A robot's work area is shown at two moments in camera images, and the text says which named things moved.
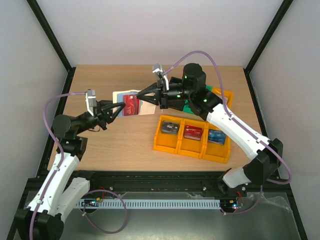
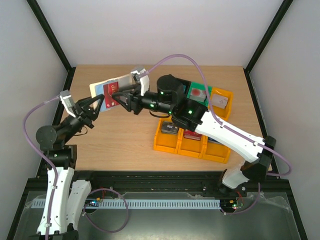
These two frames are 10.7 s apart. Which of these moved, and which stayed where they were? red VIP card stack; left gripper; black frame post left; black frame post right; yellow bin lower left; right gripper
Moved: right gripper; left gripper
Stayed: yellow bin lower left; black frame post left; black frame post right; red VIP card stack
